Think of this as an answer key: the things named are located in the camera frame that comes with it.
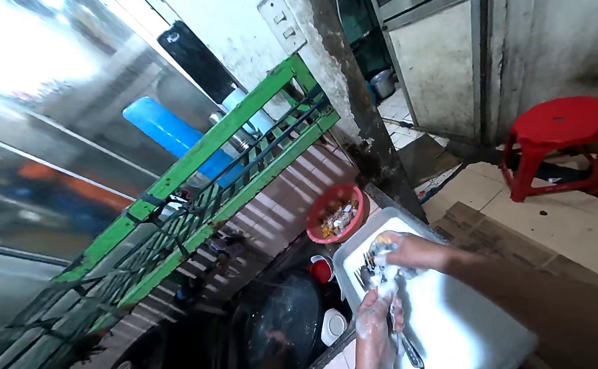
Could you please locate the silver metal pot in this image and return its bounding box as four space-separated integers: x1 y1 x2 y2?
369 69 397 101

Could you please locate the red plastic cup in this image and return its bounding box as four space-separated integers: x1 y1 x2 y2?
309 259 333 284

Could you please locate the long blue plastic container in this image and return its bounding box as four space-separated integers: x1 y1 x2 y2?
123 96 246 188

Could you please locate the dark floor mat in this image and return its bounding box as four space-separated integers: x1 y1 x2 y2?
397 133 461 189

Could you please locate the metal framed glass window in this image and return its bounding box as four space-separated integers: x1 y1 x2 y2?
0 0 223 359

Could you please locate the white electrical switch plate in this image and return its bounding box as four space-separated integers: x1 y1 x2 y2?
257 0 308 55

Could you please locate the white plastic mug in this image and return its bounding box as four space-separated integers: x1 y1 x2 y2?
310 255 348 302

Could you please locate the stainless steel cup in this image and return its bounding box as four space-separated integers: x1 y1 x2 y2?
209 111 258 153

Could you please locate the yellow soapy sponge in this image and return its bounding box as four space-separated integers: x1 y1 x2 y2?
371 233 398 257

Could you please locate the black tub of water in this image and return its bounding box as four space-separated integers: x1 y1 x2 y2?
230 270 324 369

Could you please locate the flattened brown cardboard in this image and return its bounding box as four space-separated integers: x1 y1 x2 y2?
430 201 598 295

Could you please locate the long black container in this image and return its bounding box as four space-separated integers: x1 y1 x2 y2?
157 20 240 105

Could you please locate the person's right hand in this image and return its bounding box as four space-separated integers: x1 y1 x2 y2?
373 230 451 272

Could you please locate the metal framed door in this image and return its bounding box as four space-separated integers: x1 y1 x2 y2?
372 0 489 146

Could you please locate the person's left hand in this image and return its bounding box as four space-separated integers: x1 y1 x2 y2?
356 279 405 340

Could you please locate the white plastic container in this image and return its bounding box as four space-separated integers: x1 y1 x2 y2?
321 308 349 347

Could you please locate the person's left forearm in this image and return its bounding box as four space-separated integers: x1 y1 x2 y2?
355 336 398 369

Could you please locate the pile of food scraps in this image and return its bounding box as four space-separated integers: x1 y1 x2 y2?
321 200 360 240

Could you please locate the green metal rack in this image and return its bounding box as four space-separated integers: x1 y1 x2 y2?
0 53 340 369

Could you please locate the large white rectangular basin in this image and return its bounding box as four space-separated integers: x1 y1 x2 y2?
333 206 539 369

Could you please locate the pink round plastic basket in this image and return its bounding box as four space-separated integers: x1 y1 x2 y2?
306 183 371 245

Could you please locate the person's right forearm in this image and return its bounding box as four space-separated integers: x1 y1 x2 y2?
443 246 598 369

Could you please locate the bundle of forks and spoons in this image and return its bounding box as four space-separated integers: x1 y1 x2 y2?
354 250 426 369

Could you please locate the pale blue plastic cup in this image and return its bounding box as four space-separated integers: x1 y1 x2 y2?
221 87 284 139

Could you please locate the red plastic stool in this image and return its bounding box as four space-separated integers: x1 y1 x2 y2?
499 96 598 204

